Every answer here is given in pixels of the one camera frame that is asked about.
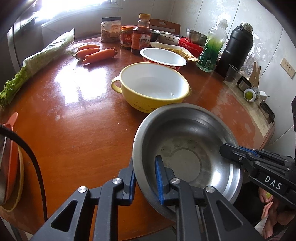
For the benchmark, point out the green liquid plastic bottle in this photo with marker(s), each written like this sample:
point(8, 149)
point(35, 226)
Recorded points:
point(216, 38)

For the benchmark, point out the carrot middle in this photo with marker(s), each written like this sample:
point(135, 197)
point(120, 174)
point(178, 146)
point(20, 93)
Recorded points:
point(81, 54)

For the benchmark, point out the white dish of pickled vegetables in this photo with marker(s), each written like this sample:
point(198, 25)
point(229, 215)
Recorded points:
point(176, 49)

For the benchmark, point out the bagged celery bunch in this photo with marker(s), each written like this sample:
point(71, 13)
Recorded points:
point(34, 63)

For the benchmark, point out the yellow enamel bowl with handles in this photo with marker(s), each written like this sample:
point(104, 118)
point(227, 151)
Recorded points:
point(148, 86)

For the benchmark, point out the pink bear-shaped bowl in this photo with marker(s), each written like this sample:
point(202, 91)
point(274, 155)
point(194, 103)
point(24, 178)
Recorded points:
point(13, 159)

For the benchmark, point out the red paper noodle bowl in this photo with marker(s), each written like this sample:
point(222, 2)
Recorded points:
point(163, 57)

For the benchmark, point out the red jar orange lid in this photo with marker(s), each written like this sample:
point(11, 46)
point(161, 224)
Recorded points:
point(126, 36)

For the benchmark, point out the black thermos flask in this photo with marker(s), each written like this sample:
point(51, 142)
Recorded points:
point(237, 49)

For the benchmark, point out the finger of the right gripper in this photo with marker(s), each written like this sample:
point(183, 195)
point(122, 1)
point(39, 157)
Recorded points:
point(270, 156)
point(243, 156)

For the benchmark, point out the brown sauce bottle yellow cap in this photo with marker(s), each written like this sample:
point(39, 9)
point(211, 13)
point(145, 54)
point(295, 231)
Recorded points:
point(141, 35)

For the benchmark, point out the carrot farthest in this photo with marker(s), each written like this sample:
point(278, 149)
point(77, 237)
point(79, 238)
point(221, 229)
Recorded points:
point(88, 47)

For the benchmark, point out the clear plastic cup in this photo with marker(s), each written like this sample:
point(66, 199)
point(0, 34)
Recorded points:
point(232, 76)

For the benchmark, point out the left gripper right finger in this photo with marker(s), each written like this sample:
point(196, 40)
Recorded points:
point(201, 213)

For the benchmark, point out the deep steel bowl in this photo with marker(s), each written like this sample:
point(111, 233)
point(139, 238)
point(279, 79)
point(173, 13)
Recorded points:
point(188, 139)

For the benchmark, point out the white ceramic bowl with text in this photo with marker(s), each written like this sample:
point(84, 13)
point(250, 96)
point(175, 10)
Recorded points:
point(168, 39)

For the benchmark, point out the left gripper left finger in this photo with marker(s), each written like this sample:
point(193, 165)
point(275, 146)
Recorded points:
point(91, 212)

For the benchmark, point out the white charger plug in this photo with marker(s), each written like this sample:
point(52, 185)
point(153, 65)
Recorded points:
point(263, 95)

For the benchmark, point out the steel round pan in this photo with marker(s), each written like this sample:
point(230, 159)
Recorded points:
point(4, 167)

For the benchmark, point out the red tissue box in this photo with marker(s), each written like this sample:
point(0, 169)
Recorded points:
point(194, 49)

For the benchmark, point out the carrot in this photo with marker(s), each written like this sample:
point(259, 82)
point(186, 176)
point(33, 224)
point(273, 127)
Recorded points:
point(99, 56)
point(81, 54)
point(88, 47)

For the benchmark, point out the dark steel bowl behind jars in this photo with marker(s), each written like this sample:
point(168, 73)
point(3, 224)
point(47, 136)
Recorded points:
point(154, 35)

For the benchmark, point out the green fruit in foam net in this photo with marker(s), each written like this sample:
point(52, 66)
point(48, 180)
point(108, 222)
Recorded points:
point(251, 94)

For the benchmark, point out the wooden rabbit ornament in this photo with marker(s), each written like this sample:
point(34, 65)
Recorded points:
point(254, 77)

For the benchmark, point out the wall power socket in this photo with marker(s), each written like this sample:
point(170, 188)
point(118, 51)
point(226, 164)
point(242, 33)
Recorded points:
point(288, 68)

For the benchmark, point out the carrot nearest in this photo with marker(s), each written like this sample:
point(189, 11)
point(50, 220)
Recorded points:
point(99, 56)

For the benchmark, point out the grey refrigerator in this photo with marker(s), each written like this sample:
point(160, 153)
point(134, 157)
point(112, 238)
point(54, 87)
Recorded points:
point(21, 35)

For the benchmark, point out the clear jar black lid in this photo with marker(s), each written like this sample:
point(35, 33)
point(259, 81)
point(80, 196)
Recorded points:
point(110, 29)

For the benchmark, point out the small steel cup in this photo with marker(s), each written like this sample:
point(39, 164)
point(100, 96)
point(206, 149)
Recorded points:
point(243, 84)

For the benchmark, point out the small steel bowl on box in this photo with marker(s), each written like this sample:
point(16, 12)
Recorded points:
point(195, 37)

